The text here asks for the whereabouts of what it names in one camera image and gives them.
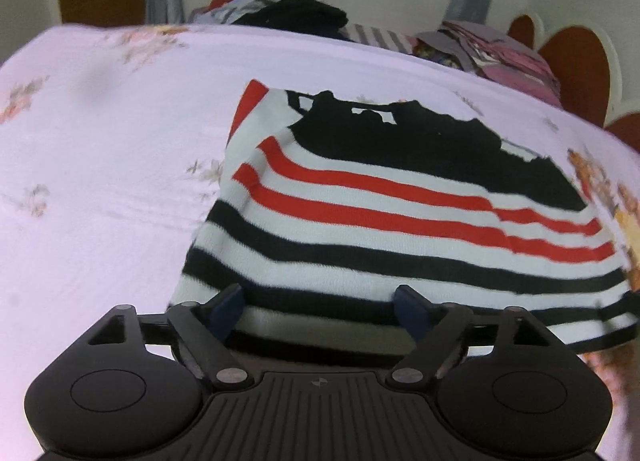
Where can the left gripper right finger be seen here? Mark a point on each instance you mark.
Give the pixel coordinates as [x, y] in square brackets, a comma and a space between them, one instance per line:
[437, 330]

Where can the floral pink bedsheet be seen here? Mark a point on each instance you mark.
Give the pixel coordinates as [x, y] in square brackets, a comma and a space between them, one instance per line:
[112, 149]

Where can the dark clothes pile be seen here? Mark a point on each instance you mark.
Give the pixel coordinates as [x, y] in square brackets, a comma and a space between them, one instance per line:
[312, 17]

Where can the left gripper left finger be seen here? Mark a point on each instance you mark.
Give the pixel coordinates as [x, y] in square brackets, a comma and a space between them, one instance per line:
[201, 330]

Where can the folded pink grey bedding stack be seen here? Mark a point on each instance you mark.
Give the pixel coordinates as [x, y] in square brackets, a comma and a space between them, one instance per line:
[483, 51]

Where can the striped knit sweater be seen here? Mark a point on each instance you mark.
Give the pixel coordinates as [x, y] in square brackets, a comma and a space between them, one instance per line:
[326, 206]

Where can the red white scalloped headboard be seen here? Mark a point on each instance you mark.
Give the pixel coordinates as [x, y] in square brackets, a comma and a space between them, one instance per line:
[585, 62]

